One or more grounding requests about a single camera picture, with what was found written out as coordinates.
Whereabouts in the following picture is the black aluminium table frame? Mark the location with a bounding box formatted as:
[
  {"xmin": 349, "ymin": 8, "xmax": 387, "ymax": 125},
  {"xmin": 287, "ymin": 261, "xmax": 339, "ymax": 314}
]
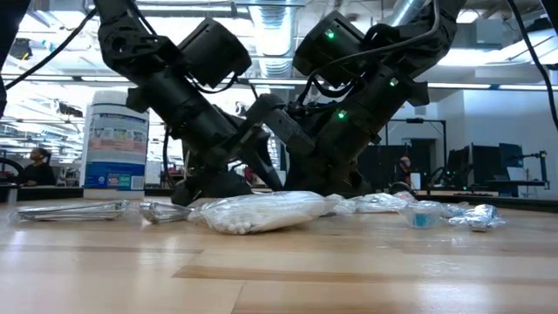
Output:
[{"xmin": 0, "ymin": 185, "xmax": 558, "ymax": 214}]

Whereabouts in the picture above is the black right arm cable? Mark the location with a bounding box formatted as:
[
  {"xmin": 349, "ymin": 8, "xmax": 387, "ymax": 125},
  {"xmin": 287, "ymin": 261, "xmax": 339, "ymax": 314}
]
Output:
[{"xmin": 505, "ymin": 0, "xmax": 558, "ymax": 132}]

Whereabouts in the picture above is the small bagged nail clipper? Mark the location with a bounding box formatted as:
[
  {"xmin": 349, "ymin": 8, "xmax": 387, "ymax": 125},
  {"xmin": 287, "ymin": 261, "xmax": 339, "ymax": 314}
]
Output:
[{"xmin": 138, "ymin": 199, "xmax": 194, "ymax": 225}]

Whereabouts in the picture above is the clear bag of cotton balls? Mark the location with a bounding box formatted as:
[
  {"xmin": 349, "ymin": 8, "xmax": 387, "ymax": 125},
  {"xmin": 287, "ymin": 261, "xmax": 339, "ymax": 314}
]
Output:
[{"xmin": 335, "ymin": 192, "xmax": 411, "ymax": 215}]

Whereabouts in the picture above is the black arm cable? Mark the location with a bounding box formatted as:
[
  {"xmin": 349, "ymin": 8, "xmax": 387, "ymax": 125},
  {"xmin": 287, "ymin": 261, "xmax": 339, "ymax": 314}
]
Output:
[
  {"xmin": 3, "ymin": 6, "xmax": 100, "ymax": 92},
  {"xmin": 505, "ymin": 0, "xmax": 558, "ymax": 132}
]

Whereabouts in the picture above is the silver ribbed ceiling duct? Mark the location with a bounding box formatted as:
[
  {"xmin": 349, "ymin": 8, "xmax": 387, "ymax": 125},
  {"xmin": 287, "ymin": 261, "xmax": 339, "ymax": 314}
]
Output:
[{"xmin": 248, "ymin": 0, "xmax": 298, "ymax": 82}]

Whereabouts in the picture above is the long ceiling light strip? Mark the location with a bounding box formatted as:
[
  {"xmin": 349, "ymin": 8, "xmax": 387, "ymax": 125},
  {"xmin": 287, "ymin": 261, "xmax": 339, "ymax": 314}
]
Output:
[{"xmin": 0, "ymin": 74, "xmax": 558, "ymax": 92}]

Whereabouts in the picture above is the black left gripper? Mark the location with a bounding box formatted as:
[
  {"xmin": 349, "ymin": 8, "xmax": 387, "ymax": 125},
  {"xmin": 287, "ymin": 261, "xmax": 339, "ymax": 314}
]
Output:
[{"xmin": 125, "ymin": 72, "xmax": 285, "ymax": 208}]

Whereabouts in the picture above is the clear bag of cotton swabs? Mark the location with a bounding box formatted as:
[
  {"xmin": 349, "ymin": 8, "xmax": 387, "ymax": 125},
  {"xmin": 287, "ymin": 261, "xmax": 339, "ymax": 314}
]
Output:
[{"xmin": 186, "ymin": 190, "xmax": 345, "ymax": 236}]

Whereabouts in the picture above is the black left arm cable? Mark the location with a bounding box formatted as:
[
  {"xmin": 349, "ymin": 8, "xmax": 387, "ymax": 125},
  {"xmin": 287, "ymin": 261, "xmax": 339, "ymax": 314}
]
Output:
[{"xmin": 3, "ymin": 6, "xmax": 100, "ymax": 92}]

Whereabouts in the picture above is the black gantry frame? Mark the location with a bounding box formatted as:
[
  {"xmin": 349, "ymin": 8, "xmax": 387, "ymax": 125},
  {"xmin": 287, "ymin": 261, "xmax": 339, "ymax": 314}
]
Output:
[{"xmin": 383, "ymin": 118, "xmax": 448, "ymax": 195}]

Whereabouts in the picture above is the bright ceiling light panel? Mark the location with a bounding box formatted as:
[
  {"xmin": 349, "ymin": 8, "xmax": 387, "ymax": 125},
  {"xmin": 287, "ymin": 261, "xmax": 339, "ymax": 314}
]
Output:
[{"xmin": 435, "ymin": 45, "xmax": 505, "ymax": 67}]

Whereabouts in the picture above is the person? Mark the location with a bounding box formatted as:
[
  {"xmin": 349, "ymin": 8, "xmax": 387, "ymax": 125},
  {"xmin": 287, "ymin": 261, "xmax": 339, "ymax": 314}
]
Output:
[
  {"xmin": 19, "ymin": 147, "xmax": 58, "ymax": 188},
  {"xmin": 395, "ymin": 155, "xmax": 414, "ymax": 187}
]

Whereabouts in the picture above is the black monitor group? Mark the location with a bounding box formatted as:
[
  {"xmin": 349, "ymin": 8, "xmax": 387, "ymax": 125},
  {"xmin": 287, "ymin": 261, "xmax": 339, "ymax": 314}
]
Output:
[{"xmin": 445, "ymin": 142, "xmax": 525, "ymax": 198}]

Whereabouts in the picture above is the bagged silver nail clipper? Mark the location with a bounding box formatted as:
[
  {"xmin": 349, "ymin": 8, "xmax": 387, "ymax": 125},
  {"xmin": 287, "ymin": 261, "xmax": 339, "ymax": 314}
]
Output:
[{"xmin": 445, "ymin": 202, "xmax": 508, "ymax": 233}]

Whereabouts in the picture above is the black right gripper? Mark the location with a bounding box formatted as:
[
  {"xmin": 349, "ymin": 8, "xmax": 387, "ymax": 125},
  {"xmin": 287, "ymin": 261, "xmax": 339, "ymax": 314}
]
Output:
[{"xmin": 242, "ymin": 65, "xmax": 432, "ymax": 196}]

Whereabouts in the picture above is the clear bagged white toothbrush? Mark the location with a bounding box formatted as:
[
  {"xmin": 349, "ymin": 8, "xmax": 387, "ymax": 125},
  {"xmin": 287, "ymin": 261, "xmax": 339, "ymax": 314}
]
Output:
[{"xmin": 7, "ymin": 199, "xmax": 133, "ymax": 224}]

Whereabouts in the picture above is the bagged blue toothbrush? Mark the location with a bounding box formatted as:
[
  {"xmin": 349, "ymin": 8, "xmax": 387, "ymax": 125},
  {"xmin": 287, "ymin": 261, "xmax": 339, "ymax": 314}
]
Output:
[{"xmin": 398, "ymin": 200, "xmax": 446, "ymax": 230}]

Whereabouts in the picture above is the dark bin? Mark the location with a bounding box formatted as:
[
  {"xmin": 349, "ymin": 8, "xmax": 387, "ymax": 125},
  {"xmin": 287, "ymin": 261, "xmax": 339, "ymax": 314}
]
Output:
[{"xmin": 0, "ymin": 182, "xmax": 21, "ymax": 204}]

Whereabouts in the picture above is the black curved hose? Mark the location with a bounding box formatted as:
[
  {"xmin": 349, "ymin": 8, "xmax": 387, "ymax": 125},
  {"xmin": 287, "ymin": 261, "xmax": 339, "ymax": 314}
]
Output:
[{"xmin": 0, "ymin": 157, "xmax": 28, "ymax": 187}]

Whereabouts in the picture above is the black ceiling cable reel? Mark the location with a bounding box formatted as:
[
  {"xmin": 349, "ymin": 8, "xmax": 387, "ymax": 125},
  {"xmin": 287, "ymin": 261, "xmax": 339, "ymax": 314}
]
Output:
[{"xmin": 7, "ymin": 37, "xmax": 34, "ymax": 61}]

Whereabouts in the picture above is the white wipes canister blue label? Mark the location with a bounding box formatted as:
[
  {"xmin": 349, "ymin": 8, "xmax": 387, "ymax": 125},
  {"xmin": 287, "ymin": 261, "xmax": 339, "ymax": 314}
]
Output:
[{"xmin": 82, "ymin": 89, "xmax": 151, "ymax": 201}]

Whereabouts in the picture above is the black partition screen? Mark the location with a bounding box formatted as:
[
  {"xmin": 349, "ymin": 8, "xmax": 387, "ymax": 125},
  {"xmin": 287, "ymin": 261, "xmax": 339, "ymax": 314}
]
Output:
[{"xmin": 356, "ymin": 143, "xmax": 412, "ymax": 193}]

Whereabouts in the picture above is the silver smooth ceiling duct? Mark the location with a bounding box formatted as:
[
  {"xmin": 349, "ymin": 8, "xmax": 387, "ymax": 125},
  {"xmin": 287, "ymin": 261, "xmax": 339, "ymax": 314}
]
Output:
[{"xmin": 385, "ymin": 0, "xmax": 432, "ymax": 28}]

